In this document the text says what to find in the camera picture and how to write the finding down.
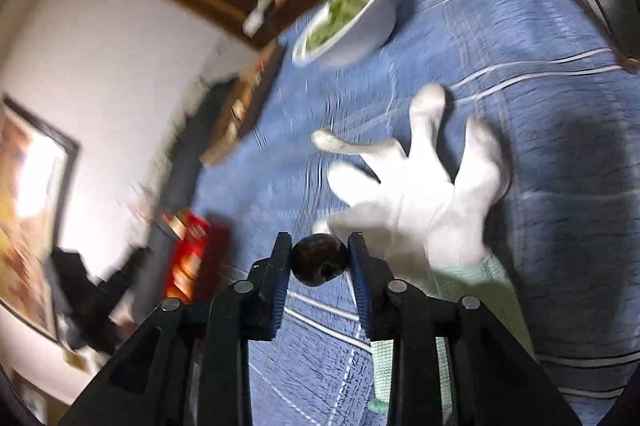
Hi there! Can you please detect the red plastic tray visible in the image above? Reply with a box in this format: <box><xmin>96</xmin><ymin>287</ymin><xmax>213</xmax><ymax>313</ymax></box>
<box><xmin>163</xmin><ymin>209</ymin><xmax>231</xmax><ymax>305</ymax></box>

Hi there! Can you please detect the dark round fruit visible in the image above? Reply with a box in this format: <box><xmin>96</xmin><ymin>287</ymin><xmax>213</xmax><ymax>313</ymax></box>
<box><xmin>288</xmin><ymin>233</ymin><xmax>350</xmax><ymax>287</ymax></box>

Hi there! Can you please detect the white gloved right hand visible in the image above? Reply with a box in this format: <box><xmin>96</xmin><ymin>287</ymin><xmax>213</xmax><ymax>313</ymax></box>
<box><xmin>311</xmin><ymin>84</ymin><xmax>510</xmax><ymax>290</ymax></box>

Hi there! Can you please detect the black sofa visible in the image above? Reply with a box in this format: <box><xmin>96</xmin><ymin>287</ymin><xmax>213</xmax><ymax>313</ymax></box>
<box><xmin>146</xmin><ymin>77</ymin><xmax>236</xmax><ymax>249</ymax></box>

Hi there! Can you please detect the cardboard box with items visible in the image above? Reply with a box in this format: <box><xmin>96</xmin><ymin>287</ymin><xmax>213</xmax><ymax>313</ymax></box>
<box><xmin>201</xmin><ymin>39</ymin><xmax>285</xmax><ymax>167</ymax></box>

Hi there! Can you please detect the blue plaid tablecloth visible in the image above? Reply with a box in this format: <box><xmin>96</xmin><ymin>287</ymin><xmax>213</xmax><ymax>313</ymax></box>
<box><xmin>193</xmin><ymin>0</ymin><xmax>639</xmax><ymax>425</ymax></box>

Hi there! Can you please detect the white bowl with greens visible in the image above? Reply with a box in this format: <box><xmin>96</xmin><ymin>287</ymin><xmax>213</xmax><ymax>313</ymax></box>
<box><xmin>292</xmin><ymin>0</ymin><xmax>396</xmax><ymax>68</ymax></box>

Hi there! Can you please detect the framed wall picture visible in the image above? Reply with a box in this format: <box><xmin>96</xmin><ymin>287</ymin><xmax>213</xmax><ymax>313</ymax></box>
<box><xmin>1</xmin><ymin>94</ymin><xmax>80</xmax><ymax>342</ymax></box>

